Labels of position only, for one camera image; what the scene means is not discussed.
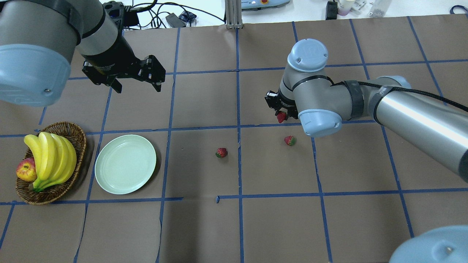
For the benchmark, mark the brown wicker basket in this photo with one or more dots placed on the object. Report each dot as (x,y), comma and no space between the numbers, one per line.
(77,137)

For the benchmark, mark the yellow banana bunch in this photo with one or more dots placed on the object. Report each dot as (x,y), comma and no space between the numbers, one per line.
(55,159)

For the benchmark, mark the red strawberry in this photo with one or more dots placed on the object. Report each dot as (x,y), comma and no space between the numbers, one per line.
(290,140)
(281,116)
(221,153)

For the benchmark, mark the black power adapter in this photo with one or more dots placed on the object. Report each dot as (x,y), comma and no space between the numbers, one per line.
(174,21)

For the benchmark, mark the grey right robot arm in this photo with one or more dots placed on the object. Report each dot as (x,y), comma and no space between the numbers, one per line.
(434,124)

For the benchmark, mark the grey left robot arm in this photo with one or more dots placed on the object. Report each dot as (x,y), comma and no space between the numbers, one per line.
(39,38)

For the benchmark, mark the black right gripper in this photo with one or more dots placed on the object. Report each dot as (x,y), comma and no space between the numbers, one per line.
(282,103)

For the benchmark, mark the blue teach pendant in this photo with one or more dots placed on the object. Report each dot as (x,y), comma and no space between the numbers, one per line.
(262,4)

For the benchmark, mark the aluminium frame post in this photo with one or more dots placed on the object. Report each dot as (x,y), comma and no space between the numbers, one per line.
(232,11)

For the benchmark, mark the red yellow apple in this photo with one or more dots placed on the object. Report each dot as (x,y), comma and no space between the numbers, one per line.
(26,170)

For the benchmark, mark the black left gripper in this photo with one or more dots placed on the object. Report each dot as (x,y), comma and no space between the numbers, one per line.
(109,54)

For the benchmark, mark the pale green round plate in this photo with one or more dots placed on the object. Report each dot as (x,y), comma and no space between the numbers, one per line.
(125,164)

